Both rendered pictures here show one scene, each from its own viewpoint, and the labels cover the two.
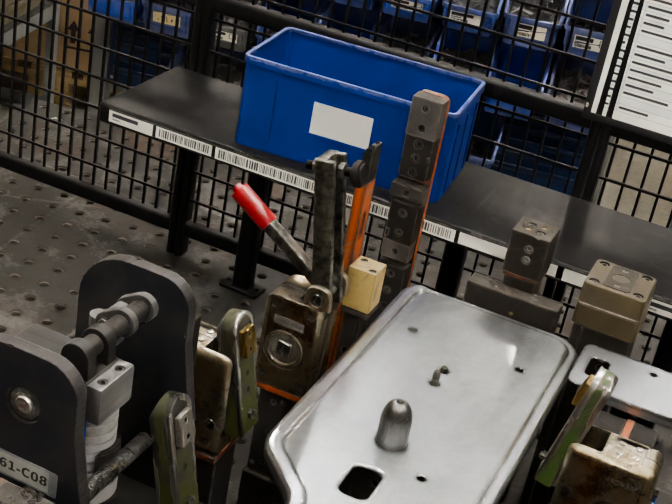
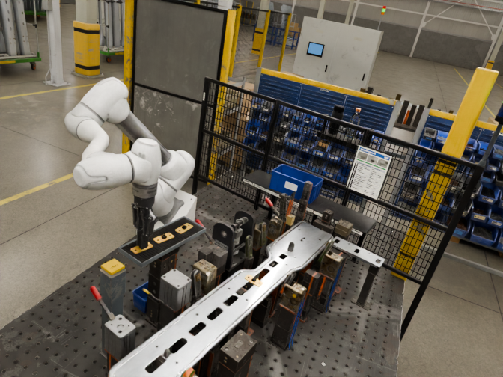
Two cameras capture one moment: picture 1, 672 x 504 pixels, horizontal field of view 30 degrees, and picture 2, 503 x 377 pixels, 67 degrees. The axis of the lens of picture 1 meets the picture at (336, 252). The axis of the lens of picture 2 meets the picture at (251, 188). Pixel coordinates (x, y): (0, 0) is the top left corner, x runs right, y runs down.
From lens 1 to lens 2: 0.75 m
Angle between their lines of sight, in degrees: 10
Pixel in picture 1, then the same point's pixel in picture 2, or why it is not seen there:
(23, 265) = (222, 209)
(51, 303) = (227, 218)
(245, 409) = (263, 241)
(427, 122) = (307, 187)
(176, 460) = (248, 247)
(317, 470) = (275, 253)
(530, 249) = (326, 215)
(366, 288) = (290, 220)
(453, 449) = (302, 253)
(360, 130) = (295, 187)
